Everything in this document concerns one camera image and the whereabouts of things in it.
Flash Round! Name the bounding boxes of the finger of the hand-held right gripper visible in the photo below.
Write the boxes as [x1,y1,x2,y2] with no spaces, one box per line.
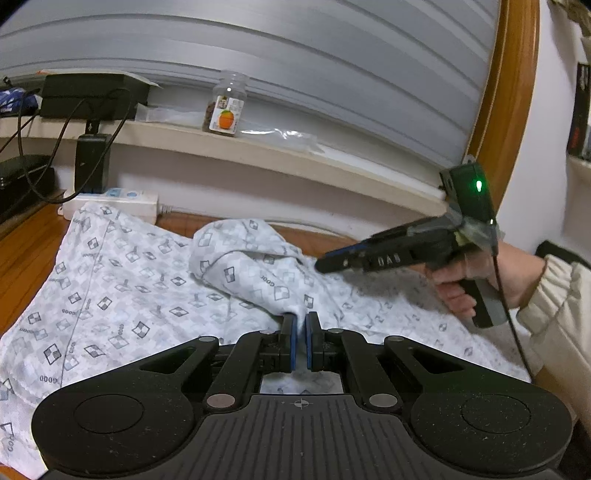
[314,240,373,276]

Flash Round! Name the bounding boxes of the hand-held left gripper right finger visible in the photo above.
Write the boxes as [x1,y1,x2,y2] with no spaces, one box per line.
[304,311,465,412]

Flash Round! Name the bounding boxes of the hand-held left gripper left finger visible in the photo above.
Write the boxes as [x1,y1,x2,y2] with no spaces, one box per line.
[139,314,299,412]

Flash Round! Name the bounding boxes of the white patterned garment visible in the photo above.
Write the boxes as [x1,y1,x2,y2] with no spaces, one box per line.
[0,202,533,480]

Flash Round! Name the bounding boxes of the person's right forearm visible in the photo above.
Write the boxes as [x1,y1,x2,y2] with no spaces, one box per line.
[514,255,591,417]

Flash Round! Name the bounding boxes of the person's right hand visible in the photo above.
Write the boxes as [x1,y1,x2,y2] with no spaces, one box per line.
[426,241,546,318]

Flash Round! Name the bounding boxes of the beige window sill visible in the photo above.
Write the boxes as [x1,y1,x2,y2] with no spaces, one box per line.
[0,110,452,219]

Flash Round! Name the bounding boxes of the clear plastic bag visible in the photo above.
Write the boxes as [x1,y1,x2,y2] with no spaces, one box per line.
[135,103,325,156]

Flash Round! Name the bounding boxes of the dark book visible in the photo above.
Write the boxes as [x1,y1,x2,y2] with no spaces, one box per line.
[566,61,591,161]

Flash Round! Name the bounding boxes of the glass jar with orange label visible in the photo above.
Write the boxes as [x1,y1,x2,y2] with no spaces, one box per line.
[200,69,251,138]

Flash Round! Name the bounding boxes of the grey window blind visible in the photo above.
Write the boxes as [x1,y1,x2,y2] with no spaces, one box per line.
[0,0,502,191]

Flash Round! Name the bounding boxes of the white power strip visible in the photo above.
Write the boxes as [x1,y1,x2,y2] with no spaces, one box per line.
[57,186,161,223]

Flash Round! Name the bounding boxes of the black power adapter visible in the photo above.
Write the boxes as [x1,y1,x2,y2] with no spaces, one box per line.
[74,119,115,195]

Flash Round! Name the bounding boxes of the black flat box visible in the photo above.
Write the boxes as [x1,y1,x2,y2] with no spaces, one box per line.
[38,71,154,123]

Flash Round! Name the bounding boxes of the black electronic device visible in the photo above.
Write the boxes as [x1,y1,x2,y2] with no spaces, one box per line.
[0,154,57,223]

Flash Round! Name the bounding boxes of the blue packet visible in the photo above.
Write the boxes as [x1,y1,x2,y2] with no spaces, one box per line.
[0,84,41,114]

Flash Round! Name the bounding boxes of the wooden window frame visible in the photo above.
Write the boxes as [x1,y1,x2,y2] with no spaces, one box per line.
[465,0,542,219]

